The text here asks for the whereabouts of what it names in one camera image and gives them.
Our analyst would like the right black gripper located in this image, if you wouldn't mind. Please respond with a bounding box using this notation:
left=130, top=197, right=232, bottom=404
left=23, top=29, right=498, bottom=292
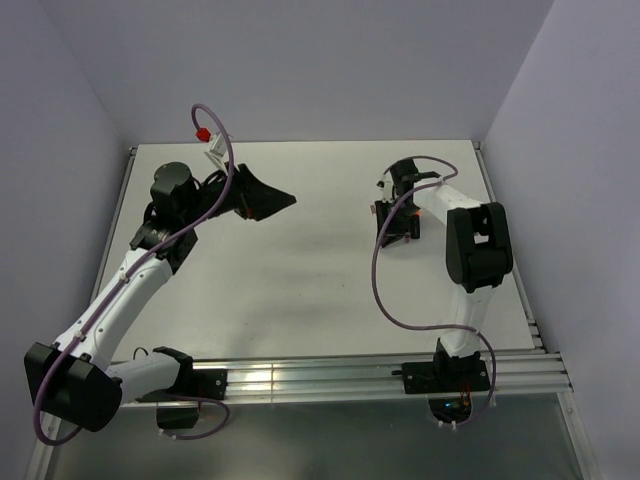
left=375, top=198, right=420, bottom=247

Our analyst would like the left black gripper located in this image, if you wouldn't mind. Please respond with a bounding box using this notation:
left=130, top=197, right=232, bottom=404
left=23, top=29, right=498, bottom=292
left=181, top=161, right=295, bottom=227

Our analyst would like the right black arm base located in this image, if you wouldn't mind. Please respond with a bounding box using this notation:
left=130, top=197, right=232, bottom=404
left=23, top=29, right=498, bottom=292
left=392, top=358, right=492, bottom=424

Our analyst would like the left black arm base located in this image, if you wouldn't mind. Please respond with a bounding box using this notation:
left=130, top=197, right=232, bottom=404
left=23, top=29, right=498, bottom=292
left=136, top=368, right=231, bottom=439

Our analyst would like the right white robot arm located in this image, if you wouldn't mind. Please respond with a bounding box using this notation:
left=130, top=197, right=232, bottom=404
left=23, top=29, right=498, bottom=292
left=370, top=155, right=514, bottom=390

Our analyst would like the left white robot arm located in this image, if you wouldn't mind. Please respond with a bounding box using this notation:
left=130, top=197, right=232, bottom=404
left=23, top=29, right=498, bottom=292
left=24, top=162, right=297, bottom=432

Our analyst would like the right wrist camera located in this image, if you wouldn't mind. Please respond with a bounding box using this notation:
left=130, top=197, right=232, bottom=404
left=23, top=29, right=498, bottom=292
left=376, top=172, right=394, bottom=197

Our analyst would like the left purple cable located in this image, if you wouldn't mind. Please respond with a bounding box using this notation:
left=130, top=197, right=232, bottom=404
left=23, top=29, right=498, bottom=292
left=32, top=103, right=232, bottom=446

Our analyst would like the aluminium rail frame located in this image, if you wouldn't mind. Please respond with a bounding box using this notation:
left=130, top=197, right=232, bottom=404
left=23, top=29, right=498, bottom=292
left=26, top=140, right=601, bottom=479

